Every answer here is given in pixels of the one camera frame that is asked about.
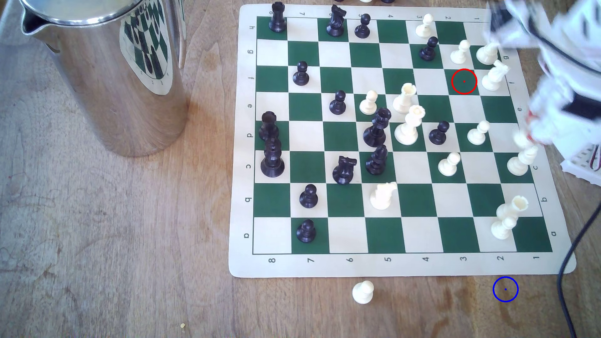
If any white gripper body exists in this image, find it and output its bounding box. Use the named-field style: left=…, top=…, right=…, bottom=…
left=529, top=75, right=584, bottom=142

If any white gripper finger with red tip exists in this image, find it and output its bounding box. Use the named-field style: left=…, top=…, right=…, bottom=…
left=525, top=112, right=553, bottom=131
left=527, top=131, right=560, bottom=147

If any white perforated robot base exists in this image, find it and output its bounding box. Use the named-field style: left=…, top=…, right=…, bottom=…
left=561, top=143, right=601, bottom=188

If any white chess bishop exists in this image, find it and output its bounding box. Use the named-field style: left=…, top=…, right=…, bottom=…
left=507, top=146, right=539, bottom=177

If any white chess knight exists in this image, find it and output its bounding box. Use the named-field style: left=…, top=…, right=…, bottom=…
left=369, top=182, right=398, bottom=210
left=481, top=60, right=510, bottom=92

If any white chess rook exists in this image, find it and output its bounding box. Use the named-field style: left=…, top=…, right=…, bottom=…
left=393, top=83, right=418, bottom=114
left=497, top=196, right=529, bottom=225

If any white chess king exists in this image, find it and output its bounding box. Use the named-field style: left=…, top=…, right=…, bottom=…
left=475, top=41, right=500, bottom=66

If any black chess pawn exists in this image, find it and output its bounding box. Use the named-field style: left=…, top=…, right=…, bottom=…
left=292, top=61, right=310, bottom=86
left=297, top=219, right=316, bottom=244
left=429, top=120, right=450, bottom=145
left=354, top=13, right=372, bottom=39
left=299, top=184, right=319, bottom=209
left=329, top=90, right=347, bottom=115
left=419, top=36, right=439, bottom=62

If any white chess queen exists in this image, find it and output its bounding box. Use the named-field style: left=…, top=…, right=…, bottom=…
left=394, top=105, right=426, bottom=146

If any green white chess mat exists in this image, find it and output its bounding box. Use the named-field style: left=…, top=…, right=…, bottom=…
left=228, top=4, right=577, bottom=279

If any black chess queen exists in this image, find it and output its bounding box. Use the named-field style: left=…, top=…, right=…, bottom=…
left=363, top=107, right=392, bottom=148

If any black chess bishop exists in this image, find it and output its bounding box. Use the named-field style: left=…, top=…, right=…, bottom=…
left=365, top=144, right=389, bottom=176

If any black chess knight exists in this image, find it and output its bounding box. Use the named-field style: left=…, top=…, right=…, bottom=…
left=332, top=156, right=358, bottom=185
left=326, top=4, right=347, bottom=38

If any black chess king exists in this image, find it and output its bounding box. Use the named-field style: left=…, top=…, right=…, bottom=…
left=260, top=137, right=285, bottom=178

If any black chess rook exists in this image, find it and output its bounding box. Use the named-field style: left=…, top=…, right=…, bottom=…
left=259, top=111, right=280, bottom=141
left=269, top=1, right=288, bottom=33

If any stainless steel pitcher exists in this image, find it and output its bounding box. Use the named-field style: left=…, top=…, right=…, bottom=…
left=19, top=0, right=191, bottom=158

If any black cable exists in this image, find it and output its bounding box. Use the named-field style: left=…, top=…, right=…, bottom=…
left=557, top=202, right=601, bottom=338

